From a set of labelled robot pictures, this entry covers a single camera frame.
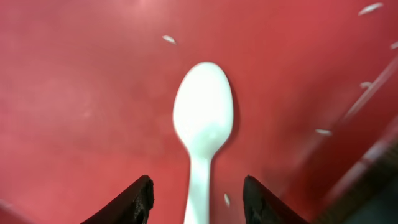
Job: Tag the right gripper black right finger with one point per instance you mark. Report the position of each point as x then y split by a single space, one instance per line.
261 206

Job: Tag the red plastic tray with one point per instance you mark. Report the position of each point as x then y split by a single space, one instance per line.
88 87

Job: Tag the white plastic spoon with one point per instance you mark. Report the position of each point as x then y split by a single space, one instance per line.
203 117

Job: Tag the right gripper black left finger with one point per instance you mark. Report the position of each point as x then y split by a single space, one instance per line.
132 206

